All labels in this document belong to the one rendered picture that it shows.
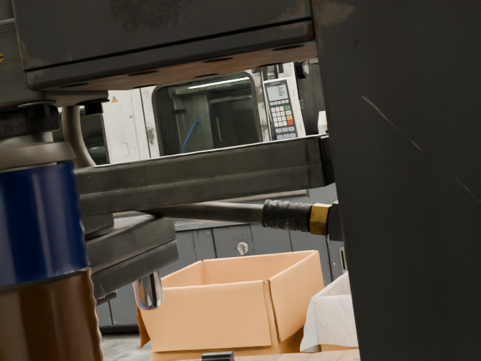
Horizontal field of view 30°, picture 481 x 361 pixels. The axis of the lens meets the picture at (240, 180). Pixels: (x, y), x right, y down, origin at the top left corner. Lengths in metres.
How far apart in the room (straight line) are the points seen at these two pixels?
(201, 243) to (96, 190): 4.97
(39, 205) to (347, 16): 0.22
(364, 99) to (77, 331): 0.21
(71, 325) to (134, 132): 5.35
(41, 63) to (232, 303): 2.42
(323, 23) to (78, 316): 0.22
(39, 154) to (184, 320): 2.70
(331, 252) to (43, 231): 4.94
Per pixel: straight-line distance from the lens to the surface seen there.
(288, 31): 0.45
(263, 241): 5.33
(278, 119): 5.10
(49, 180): 0.28
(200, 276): 3.48
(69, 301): 0.28
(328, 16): 0.45
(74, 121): 0.66
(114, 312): 5.86
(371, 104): 0.44
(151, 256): 0.62
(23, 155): 0.28
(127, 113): 5.65
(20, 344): 0.28
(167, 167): 0.50
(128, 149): 5.66
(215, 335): 2.93
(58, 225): 0.28
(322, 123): 5.43
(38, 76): 0.50
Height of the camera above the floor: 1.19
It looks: 3 degrees down
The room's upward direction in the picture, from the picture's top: 8 degrees counter-clockwise
